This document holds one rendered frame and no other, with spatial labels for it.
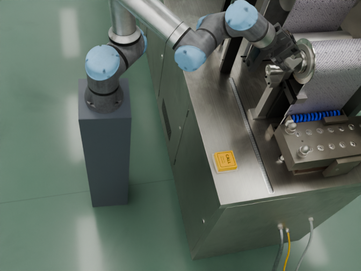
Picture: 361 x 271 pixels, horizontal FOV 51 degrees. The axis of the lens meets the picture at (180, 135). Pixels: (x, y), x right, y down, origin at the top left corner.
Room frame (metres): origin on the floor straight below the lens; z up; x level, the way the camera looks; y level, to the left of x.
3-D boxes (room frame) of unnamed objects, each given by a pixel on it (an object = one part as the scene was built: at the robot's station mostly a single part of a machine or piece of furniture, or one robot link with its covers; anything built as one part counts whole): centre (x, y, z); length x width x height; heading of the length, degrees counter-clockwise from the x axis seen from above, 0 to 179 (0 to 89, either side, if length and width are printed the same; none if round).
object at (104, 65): (0.87, 0.33, 1.07); 0.13 x 0.12 x 0.14; 160
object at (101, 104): (0.87, 0.33, 0.95); 0.15 x 0.15 x 0.10
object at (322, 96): (0.95, -0.46, 1.11); 0.23 x 0.01 x 0.18; 114
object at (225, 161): (0.72, -0.18, 0.91); 0.07 x 0.07 x 0.02; 24
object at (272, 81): (0.97, -0.28, 1.05); 0.06 x 0.05 x 0.31; 114
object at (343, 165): (0.78, -0.60, 0.97); 0.10 x 0.03 x 0.11; 114
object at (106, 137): (0.87, 0.33, 0.45); 0.20 x 0.20 x 0.90; 20
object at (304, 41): (0.96, -0.33, 1.25); 0.15 x 0.01 x 0.15; 24
